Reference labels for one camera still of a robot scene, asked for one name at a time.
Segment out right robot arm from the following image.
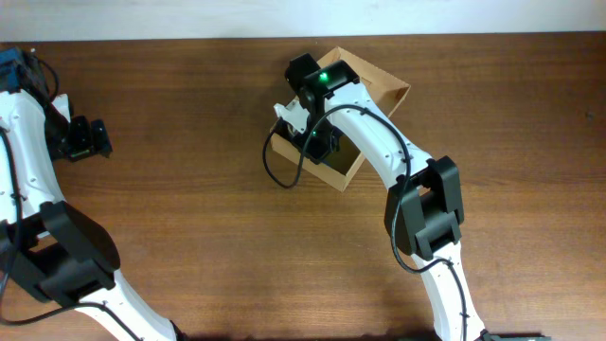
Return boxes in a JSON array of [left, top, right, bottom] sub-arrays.
[[275, 54, 487, 341]]

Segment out brown cardboard box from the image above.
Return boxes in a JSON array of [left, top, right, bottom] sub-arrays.
[[268, 46, 411, 192]]

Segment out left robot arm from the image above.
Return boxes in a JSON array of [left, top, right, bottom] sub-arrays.
[[1, 47, 187, 341]]

